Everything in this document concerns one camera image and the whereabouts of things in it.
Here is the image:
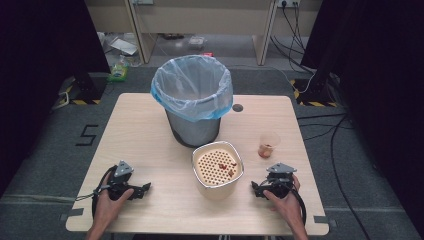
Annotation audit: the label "red-brown food scraps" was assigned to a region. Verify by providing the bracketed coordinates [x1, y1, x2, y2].
[217, 161, 239, 178]

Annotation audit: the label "blue plastic bin liner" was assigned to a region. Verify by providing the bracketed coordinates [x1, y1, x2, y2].
[150, 54, 235, 123]

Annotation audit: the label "black curtain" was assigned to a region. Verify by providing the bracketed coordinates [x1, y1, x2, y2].
[300, 0, 424, 234]
[0, 0, 112, 198]

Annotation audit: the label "grey trash bin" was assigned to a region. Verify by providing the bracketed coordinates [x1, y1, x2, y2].
[165, 109, 222, 149]

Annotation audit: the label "left hand-held gripper cable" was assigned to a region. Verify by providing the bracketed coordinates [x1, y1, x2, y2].
[74, 165, 118, 219]

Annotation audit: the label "cream container with metal rim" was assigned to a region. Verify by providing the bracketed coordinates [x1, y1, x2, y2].
[191, 140, 245, 201]

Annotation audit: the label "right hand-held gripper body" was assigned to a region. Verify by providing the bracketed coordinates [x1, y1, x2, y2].
[262, 162, 298, 200]

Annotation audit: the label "clear plastic cup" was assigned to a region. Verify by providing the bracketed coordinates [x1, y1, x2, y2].
[257, 130, 282, 160]

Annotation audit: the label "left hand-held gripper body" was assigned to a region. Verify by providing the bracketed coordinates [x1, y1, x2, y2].
[105, 160, 137, 202]

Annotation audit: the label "white wall power socket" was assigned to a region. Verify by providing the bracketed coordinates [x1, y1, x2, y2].
[276, 0, 301, 9]

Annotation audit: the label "clear plastic box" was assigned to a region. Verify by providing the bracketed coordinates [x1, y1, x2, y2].
[187, 35, 206, 48]

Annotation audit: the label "black power cables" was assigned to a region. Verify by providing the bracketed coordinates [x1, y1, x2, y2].
[269, 2, 316, 74]

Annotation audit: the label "hand-held gripper cable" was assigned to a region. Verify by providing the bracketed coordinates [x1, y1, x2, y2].
[288, 185, 308, 226]
[74, 165, 118, 219]

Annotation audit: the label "person's right hand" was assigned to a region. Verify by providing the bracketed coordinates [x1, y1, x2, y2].
[262, 174, 303, 232]

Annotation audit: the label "white floor cable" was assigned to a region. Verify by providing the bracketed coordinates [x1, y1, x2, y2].
[229, 63, 316, 95]

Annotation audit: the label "black floor cables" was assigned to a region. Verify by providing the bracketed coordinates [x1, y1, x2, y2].
[295, 112, 373, 240]

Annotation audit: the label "right hand-held gripper cable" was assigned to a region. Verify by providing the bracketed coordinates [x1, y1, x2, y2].
[288, 185, 308, 226]

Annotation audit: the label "cream perforated strainer insert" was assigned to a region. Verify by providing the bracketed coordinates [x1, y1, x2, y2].
[194, 147, 242, 187]

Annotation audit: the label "black stand with striped base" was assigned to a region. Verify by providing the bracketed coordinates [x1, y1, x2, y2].
[68, 66, 108, 106]
[292, 59, 338, 108]

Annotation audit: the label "person's left hand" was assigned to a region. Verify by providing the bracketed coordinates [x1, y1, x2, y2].
[94, 172, 135, 232]

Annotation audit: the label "green packet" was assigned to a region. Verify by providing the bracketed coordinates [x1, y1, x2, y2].
[106, 62, 130, 83]

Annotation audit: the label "white sheet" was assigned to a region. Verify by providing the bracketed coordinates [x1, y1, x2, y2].
[109, 36, 139, 57]

